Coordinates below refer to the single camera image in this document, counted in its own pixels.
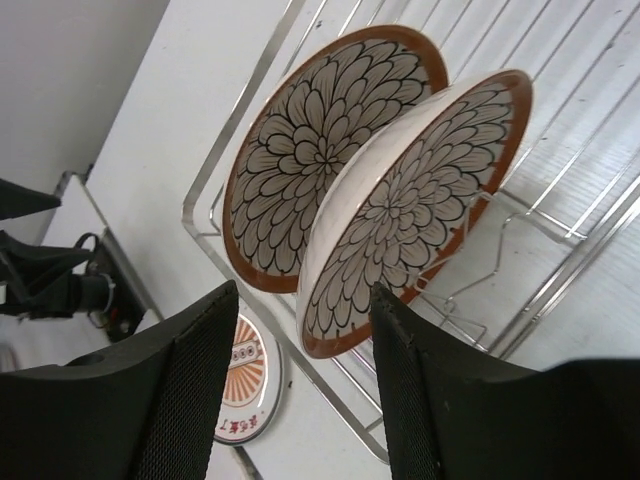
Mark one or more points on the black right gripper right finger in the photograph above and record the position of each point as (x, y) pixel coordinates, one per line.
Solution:
(451, 411)

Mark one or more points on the metal wire dish rack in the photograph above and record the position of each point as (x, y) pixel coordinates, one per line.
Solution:
(551, 271)

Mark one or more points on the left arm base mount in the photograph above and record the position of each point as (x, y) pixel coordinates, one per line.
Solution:
(104, 293)

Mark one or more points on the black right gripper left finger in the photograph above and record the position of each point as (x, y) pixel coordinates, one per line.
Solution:
(143, 408)

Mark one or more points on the white plate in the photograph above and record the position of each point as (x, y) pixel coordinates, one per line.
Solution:
(310, 127)
(404, 202)

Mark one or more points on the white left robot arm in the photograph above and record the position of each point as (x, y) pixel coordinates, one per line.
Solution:
(39, 282)

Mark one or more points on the plate with orange sunburst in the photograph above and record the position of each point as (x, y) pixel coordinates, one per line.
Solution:
(253, 385)

